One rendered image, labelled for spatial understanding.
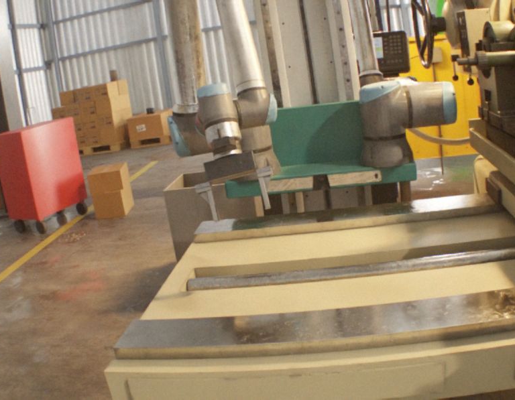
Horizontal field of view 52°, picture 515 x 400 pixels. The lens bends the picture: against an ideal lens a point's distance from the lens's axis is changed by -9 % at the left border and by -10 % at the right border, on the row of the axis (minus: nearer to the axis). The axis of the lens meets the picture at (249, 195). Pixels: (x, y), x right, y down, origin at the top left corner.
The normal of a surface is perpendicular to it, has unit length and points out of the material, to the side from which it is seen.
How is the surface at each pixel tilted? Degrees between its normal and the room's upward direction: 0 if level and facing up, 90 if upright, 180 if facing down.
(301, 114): 90
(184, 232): 90
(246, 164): 67
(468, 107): 90
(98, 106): 90
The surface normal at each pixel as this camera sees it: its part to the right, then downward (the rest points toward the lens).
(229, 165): -0.11, -0.15
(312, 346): -0.14, 0.27
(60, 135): 0.88, -0.01
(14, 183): -0.46, 0.29
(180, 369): -0.14, -0.96
